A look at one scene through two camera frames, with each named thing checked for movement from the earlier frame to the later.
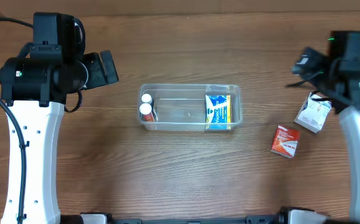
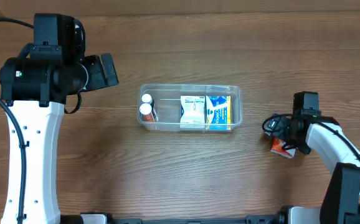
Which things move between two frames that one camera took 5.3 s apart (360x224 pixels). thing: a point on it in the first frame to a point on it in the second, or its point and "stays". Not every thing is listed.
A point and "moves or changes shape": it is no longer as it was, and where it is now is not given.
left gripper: x=108 y=69 stays
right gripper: x=304 y=64 to x=288 y=137
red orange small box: x=285 y=141 stays
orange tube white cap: x=146 y=114 stays
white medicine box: x=314 y=113 moves or changes shape
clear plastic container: x=189 y=107 stays
